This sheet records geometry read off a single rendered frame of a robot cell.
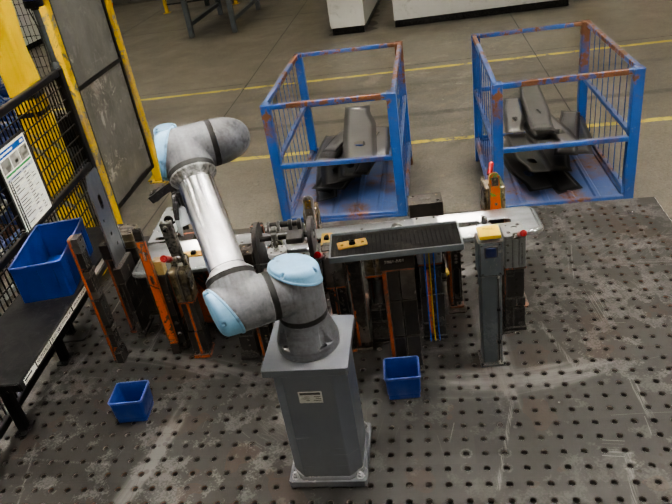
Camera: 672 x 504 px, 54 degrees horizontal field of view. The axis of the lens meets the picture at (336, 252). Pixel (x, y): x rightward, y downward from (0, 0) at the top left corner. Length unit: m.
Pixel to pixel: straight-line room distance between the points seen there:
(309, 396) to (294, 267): 0.33
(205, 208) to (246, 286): 0.22
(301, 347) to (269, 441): 0.49
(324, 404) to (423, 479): 0.35
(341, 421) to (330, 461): 0.15
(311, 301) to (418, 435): 0.60
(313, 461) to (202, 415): 0.48
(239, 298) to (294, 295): 0.12
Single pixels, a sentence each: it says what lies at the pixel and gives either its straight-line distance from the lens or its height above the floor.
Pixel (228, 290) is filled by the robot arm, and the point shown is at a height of 1.32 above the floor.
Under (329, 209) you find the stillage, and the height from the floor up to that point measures 0.16.
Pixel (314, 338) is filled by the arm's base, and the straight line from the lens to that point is 1.52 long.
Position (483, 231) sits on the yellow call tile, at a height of 1.16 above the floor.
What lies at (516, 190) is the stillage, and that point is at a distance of 4.31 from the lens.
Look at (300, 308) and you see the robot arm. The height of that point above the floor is 1.24.
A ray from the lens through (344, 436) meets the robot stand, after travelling 1.69.
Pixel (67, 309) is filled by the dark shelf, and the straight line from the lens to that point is 2.18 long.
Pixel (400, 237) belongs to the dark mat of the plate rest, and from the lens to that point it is 1.85.
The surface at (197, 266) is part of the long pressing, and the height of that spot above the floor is 1.00.
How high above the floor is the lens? 2.08
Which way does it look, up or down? 30 degrees down
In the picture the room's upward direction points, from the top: 9 degrees counter-clockwise
